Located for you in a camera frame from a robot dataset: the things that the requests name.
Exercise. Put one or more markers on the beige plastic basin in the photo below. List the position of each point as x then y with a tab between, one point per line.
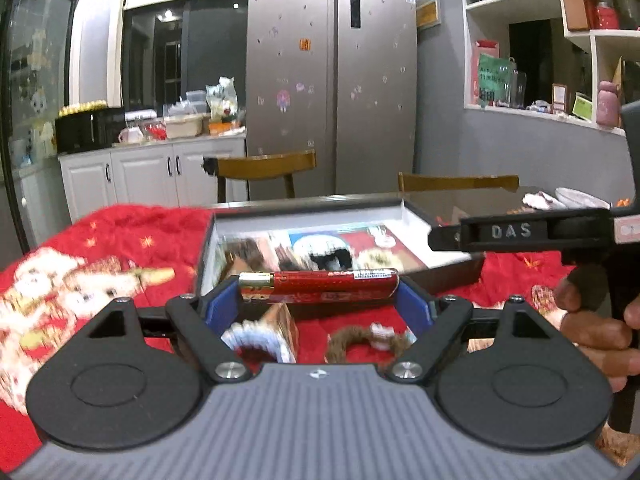
184	127

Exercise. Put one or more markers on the brown cardboard box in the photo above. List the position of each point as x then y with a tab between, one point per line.
575	7

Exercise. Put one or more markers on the red jar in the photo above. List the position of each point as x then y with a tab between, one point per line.
606	16

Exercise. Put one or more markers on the printed booklet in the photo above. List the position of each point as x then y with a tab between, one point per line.
350	245

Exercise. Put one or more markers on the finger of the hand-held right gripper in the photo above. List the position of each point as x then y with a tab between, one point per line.
447	237

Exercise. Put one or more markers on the white bowl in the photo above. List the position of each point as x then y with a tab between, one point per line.
580	197

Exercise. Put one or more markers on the small wooden frame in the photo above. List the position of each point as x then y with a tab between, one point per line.
560	97

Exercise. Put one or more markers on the white kitchen cabinet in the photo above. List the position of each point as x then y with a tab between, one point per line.
140	175

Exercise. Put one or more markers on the box of gold chocolates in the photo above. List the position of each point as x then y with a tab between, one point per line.
82	108

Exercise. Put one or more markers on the person's right hand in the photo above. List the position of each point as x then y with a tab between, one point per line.
600	335

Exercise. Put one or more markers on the glass sliding door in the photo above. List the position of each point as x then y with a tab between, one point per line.
35	110

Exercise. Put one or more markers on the pink white cloth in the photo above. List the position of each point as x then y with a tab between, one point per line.
542	201

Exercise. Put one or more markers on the white ruffled scrunchie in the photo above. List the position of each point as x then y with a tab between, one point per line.
245	337

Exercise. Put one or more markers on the brown fuzzy scrunchie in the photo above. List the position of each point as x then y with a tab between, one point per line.
350	332

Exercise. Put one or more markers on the clear glass vase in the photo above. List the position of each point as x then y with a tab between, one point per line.
518	90

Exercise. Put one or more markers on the yellow wall sign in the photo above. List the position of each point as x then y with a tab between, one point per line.
429	13

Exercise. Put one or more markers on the red snack packet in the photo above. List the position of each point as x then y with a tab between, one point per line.
320	285

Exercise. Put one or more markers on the green card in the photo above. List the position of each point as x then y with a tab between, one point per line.
581	106

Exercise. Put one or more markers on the pink bottle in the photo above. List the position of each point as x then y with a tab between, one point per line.
607	105

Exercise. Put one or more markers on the black shallow box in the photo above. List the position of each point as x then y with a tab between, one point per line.
310	221

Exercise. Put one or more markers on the red printed blanket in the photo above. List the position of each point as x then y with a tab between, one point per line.
125	230

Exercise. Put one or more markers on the silver double-door refrigerator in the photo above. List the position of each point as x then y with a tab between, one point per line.
370	110

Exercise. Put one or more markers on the black microwave oven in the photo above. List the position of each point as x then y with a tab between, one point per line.
87	130

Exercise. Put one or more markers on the clear plastic containers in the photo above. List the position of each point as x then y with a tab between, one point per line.
190	102

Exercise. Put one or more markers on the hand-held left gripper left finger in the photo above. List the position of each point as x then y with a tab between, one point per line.
222	305

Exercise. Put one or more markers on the orange fridge magnet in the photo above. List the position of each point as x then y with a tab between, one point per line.
305	45

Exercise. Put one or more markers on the orange box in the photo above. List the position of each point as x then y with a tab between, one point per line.
225	128

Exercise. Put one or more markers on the green sign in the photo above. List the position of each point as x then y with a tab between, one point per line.
492	82

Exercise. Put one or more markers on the cartoon girl fridge sticker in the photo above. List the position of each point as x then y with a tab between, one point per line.
284	100

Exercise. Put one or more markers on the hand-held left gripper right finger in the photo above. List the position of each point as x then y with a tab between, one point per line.
412	305

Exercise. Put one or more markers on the clear snack bag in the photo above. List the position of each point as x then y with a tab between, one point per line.
221	100

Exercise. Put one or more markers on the wooden chair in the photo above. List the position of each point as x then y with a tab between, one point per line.
265	165
460	181

